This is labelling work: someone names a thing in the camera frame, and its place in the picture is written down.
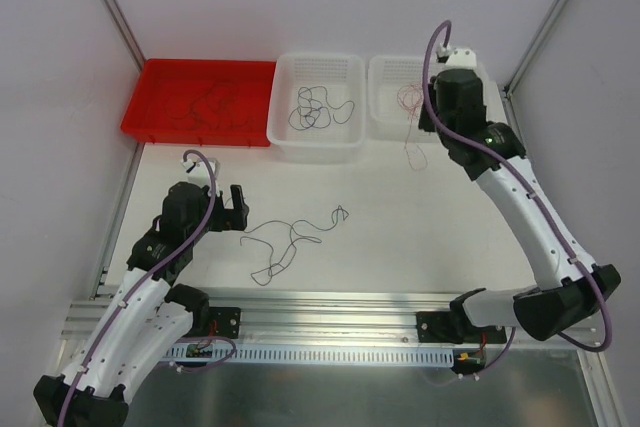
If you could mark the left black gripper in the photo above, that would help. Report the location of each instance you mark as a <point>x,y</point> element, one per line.
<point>223,212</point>

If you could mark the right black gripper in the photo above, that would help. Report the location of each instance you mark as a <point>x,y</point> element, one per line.
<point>428,121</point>

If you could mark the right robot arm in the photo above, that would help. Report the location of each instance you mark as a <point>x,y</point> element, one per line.
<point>569,284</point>

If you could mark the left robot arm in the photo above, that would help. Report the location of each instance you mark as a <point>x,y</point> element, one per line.
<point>148,314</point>

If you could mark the white right mesh basket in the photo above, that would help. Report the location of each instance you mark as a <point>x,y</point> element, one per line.
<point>395,96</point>

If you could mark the white mesh basket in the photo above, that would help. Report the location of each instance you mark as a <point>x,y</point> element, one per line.
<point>395,96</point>
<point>317,109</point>

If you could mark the red plastic tray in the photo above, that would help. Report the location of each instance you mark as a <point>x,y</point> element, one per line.
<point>246,82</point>

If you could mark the white middle mesh basket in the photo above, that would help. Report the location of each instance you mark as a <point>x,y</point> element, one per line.
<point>317,109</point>

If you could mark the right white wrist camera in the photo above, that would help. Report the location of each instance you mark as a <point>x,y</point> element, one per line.
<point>460,57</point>

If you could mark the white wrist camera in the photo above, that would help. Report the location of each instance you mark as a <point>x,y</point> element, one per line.
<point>460,57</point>
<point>203,173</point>

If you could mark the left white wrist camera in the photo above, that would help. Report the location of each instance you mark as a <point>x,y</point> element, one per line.
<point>203,173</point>

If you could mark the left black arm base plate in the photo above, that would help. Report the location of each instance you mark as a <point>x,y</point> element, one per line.
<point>224,322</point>

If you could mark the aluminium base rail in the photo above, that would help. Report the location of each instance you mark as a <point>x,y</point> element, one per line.
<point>271,316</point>

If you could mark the white slotted cable duct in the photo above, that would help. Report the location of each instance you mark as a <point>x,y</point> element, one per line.
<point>410,356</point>

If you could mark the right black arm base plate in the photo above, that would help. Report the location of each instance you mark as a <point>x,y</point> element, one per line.
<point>441,327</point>

